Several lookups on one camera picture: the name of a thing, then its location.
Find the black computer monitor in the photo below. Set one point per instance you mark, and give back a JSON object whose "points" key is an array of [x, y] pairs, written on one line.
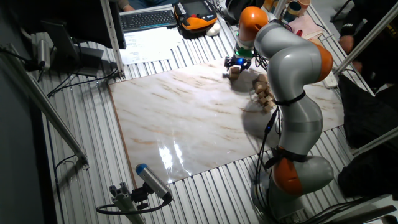
{"points": [[62, 18]]}

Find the black computer keyboard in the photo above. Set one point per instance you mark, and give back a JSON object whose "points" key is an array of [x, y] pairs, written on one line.
{"points": [[147, 19]]}

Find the seated person blue jeans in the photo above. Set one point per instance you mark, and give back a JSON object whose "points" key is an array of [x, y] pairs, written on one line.
{"points": [[149, 3]]}

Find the printed white paper sheet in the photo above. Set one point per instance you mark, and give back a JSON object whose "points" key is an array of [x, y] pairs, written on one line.
{"points": [[149, 45]]}

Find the black monitor stand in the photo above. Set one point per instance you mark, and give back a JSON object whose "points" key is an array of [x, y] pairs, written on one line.
{"points": [[71, 53]]}

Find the large wooden cube block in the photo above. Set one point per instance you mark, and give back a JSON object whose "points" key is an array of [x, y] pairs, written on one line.
{"points": [[260, 87], [234, 72], [262, 77]]}

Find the pink cloth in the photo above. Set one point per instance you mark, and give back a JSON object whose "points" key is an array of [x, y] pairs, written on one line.
{"points": [[306, 25]]}

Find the aluminium profile beam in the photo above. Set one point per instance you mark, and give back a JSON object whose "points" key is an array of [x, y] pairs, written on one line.
{"points": [[40, 102], [280, 7], [113, 40], [376, 141], [367, 37]]}

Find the white power strip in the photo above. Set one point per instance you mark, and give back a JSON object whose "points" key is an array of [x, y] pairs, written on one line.
{"points": [[330, 80]]}

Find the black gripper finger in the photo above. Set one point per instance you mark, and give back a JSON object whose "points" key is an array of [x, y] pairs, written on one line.
{"points": [[248, 64], [228, 63]]}

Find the black fabric bag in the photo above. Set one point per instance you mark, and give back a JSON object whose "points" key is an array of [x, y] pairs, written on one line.
{"points": [[370, 174], [367, 115]]}

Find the orange black teach pendant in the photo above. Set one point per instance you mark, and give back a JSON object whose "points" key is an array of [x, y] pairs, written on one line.
{"points": [[194, 15]]}

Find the silver cylindrical device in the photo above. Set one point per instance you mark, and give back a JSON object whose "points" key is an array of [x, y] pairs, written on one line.
{"points": [[43, 54]]}

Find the short aluminium profile stub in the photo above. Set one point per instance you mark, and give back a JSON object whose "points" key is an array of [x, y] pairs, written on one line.
{"points": [[124, 202]]}

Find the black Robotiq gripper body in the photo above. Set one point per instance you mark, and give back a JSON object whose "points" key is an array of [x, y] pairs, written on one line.
{"points": [[239, 60]]}

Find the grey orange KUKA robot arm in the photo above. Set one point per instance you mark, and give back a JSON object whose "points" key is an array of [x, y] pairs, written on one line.
{"points": [[295, 77]]}

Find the tan paper cup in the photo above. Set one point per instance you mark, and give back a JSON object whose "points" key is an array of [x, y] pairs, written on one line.
{"points": [[304, 3]]}

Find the person in black hoodie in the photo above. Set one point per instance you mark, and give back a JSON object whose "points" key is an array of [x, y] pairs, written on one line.
{"points": [[382, 49]]}

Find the person right forearm black sleeve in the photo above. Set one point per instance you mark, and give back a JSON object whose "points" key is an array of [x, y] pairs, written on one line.
{"points": [[351, 26]]}

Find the teal cylinder can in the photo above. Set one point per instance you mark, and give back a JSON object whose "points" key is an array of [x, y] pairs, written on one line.
{"points": [[292, 11]]}

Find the small red object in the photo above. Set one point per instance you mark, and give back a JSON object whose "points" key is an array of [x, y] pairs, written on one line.
{"points": [[299, 32]]}

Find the grey camera blue cap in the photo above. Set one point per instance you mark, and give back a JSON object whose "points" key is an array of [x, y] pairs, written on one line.
{"points": [[152, 180]]}

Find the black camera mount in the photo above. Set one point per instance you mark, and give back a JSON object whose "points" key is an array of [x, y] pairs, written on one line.
{"points": [[140, 196]]}

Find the person right hand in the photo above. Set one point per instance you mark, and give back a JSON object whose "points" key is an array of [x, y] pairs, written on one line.
{"points": [[346, 43]]}

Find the marble pattern board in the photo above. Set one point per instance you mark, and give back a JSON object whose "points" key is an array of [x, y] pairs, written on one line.
{"points": [[171, 124]]}

